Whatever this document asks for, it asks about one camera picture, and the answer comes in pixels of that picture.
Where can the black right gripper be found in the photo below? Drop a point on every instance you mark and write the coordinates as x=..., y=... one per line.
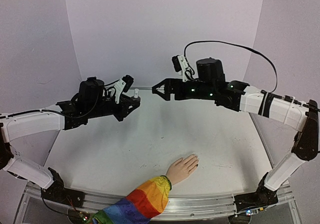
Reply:
x=169, y=89

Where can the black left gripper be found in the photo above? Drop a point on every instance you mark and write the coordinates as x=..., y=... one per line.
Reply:
x=124, y=110

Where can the white nail polish cap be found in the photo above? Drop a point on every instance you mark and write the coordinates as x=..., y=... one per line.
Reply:
x=136, y=93

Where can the purple nail polish bottle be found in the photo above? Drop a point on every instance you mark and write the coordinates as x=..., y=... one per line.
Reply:
x=135, y=100

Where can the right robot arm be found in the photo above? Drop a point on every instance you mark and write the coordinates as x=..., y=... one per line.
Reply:
x=277, y=139

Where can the rainbow sleeve forearm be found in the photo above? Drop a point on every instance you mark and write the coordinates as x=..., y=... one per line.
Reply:
x=139, y=207

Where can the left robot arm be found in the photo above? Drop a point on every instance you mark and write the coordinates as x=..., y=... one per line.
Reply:
x=69, y=115

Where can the mannequin hand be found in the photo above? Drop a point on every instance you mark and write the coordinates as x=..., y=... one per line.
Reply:
x=182, y=168

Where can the aluminium back edge strip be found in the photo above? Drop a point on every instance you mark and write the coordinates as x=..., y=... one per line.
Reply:
x=146, y=88

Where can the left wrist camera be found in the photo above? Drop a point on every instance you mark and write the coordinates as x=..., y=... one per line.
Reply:
x=122, y=85

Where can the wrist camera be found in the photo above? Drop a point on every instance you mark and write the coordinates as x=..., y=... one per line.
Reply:
x=183, y=68
x=122, y=85

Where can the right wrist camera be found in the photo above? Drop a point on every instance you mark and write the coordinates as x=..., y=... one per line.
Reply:
x=183, y=68

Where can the aluminium front rail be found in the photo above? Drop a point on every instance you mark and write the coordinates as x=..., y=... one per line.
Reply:
x=188, y=208

